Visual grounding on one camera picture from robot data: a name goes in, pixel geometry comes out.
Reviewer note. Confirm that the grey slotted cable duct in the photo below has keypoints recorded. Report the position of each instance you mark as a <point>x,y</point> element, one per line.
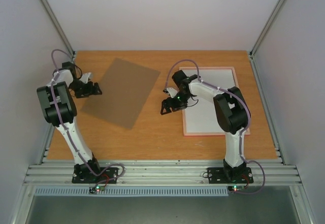
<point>133,191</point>

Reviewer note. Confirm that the left small circuit board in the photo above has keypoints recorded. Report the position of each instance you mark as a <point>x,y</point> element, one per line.
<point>97,189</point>

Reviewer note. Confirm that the pink wooden picture frame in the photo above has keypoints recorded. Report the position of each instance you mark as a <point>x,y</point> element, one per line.
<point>240,94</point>

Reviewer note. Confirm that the small circuit board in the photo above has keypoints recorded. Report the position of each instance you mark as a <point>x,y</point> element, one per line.
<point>97,189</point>
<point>236,188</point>

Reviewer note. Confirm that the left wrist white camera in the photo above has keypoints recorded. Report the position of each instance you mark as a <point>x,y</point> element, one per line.
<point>86,77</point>

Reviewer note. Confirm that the right aluminium corner post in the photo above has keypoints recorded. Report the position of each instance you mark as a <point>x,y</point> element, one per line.
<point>274,13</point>

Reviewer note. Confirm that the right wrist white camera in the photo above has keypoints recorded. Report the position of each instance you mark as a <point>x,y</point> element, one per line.
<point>170,91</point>

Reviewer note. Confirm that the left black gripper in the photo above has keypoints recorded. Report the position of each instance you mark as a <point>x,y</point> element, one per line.
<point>90,91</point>

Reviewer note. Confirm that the aluminium front rail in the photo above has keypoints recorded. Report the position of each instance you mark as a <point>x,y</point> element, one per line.
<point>164,173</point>

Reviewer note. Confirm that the aluminium corner post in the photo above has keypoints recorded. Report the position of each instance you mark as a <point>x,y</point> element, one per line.
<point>57,26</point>
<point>274,13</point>

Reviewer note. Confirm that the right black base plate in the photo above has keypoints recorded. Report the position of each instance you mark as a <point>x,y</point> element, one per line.
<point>217,175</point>

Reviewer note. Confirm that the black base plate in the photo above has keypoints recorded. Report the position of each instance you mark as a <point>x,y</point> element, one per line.
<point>111,174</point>
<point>217,175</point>

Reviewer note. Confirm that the wrist white camera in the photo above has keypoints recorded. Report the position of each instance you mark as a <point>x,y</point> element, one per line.
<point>86,77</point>
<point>170,91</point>

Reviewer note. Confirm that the left aluminium corner post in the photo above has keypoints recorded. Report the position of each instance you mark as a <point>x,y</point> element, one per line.
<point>57,26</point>

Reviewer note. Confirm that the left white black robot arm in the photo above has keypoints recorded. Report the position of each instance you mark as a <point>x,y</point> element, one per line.
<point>59,110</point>

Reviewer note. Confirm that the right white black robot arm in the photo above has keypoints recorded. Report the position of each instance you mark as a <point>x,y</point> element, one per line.
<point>231,111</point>

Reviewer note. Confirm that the brown cardboard backing board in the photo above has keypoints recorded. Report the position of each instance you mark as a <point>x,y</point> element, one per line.
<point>125,87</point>

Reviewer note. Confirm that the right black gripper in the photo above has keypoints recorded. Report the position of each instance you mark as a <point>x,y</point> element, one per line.
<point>171,104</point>

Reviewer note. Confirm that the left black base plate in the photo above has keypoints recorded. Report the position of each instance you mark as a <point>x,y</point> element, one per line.
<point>111,174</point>

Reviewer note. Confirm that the right small circuit board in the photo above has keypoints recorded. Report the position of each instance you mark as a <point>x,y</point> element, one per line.
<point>236,188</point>

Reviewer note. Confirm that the sunset landscape photo white border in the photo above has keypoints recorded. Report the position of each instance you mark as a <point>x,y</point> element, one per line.
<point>210,97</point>

